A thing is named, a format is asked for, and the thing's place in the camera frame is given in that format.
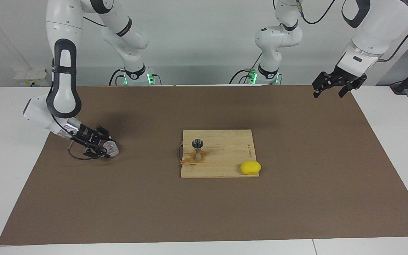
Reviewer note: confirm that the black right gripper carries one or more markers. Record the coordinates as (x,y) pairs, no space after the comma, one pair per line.
(85,134)

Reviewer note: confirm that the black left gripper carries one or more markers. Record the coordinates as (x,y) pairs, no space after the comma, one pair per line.
(342,74)

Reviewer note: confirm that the small clear glass cup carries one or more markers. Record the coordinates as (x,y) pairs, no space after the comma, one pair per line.
(112,149)

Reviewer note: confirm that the steel cocktail jigger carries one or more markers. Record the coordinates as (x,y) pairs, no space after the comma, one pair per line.
(198,143)

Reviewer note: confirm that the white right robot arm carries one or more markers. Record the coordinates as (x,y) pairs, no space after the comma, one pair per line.
(64,88)

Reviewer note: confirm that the brown table mat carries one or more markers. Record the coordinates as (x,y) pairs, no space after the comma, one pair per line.
(119,205)

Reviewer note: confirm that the yellow lemon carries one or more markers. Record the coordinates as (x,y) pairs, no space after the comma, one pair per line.
(250,168)

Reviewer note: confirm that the wooden cutting board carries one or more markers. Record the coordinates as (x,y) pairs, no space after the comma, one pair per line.
(225,166)

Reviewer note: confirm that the white wall socket box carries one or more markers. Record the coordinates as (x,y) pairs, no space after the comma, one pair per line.
(30,76)

